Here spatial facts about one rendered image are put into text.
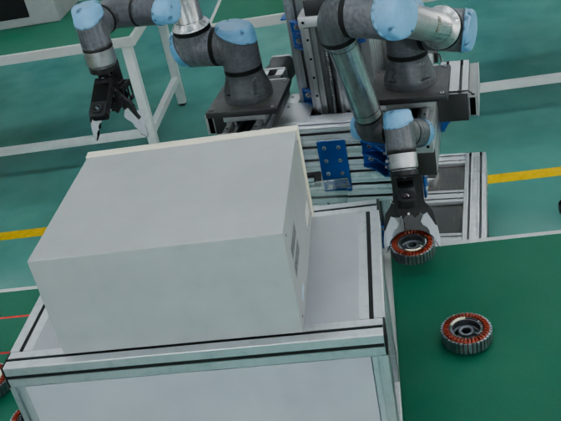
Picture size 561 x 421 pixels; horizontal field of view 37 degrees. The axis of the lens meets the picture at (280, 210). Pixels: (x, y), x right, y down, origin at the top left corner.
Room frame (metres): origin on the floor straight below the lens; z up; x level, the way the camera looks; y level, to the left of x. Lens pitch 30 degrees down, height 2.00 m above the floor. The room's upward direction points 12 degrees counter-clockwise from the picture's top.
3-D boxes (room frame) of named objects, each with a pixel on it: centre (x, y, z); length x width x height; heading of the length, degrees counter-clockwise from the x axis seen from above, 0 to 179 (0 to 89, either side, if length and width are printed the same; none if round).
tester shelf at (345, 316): (1.34, 0.17, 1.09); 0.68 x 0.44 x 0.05; 80
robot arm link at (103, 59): (2.01, 0.36, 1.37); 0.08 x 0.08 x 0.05
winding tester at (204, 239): (1.34, 0.18, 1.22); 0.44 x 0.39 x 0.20; 80
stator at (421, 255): (1.73, -0.31, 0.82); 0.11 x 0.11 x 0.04
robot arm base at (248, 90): (2.40, 0.02, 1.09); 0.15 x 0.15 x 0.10
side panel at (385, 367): (1.21, -0.14, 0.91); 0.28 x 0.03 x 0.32; 170
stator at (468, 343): (1.43, -0.35, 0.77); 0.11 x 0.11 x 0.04
